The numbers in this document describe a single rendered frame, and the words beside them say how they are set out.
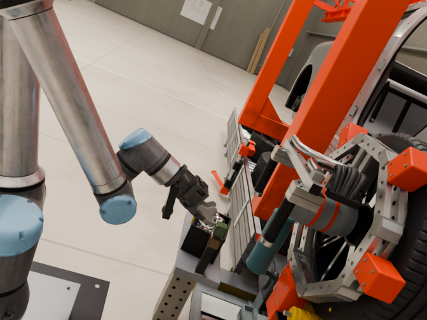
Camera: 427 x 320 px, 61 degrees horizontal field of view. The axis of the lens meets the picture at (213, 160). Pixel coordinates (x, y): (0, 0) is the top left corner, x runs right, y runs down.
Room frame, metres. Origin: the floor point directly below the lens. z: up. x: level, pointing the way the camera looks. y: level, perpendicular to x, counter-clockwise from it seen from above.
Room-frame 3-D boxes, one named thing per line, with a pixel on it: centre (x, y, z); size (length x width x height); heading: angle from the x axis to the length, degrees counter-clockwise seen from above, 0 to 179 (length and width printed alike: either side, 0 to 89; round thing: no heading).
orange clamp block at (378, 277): (0.84, -0.50, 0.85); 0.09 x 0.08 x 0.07; 7
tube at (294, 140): (1.23, -0.32, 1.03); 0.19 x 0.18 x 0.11; 97
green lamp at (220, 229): (1.12, -0.12, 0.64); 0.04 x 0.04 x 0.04; 7
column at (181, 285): (1.34, -0.09, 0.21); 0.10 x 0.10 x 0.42; 7
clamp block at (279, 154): (1.29, -0.23, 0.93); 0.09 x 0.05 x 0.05; 97
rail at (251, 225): (2.95, -0.25, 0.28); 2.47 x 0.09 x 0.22; 7
